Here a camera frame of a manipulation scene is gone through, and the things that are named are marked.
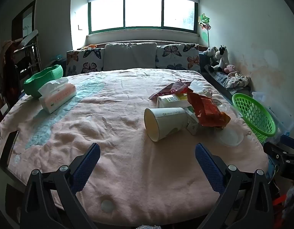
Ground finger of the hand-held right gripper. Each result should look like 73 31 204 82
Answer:
263 141 294 165
280 135 294 148

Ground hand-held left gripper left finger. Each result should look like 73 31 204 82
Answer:
20 143 101 229

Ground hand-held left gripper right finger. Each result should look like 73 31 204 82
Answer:
195 143 274 229

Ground clear plastic lid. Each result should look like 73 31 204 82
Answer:
216 124 244 147

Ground green plastic basket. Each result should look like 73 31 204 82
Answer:
232 93 276 144

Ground small white green box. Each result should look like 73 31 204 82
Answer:
184 107 200 135

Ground orange red snack wrapper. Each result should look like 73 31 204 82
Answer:
187 92 231 127

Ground white paper cup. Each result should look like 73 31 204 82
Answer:
144 107 188 142

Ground white and yellow carton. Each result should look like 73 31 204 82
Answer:
156 94 189 109

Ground pink snack bag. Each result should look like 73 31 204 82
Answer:
149 81 192 100

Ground clear plastic storage bag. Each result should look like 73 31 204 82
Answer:
250 91 294 136

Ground pink blanket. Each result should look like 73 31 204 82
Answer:
0 68 269 228

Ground pink tissue pack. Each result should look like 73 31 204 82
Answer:
38 77 77 114

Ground blue bed sheet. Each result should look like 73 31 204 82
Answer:
199 51 233 105

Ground black phone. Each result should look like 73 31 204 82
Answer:
0 131 19 167

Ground patterned cloth bundle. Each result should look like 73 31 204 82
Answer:
224 72 251 89

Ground patterned bench cushion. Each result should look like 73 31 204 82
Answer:
207 68 251 96

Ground butterfly print pillow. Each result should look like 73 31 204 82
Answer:
66 48 106 77
155 43 201 72

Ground black white cow plush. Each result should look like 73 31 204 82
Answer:
208 45 229 72

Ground grey plush toy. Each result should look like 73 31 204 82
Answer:
203 47 217 64

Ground grey pillow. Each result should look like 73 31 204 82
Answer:
103 42 157 71

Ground hanging dark clothes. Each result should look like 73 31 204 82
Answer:
0 40 21 103

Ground wooden rack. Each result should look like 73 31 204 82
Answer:
9 30 42 77

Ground colourful pinwheel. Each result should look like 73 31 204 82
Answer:
198 13 212 47

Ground green framed window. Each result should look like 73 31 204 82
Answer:
88 0 199 35

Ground dark wooden door frame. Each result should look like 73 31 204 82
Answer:
12 0 36 41

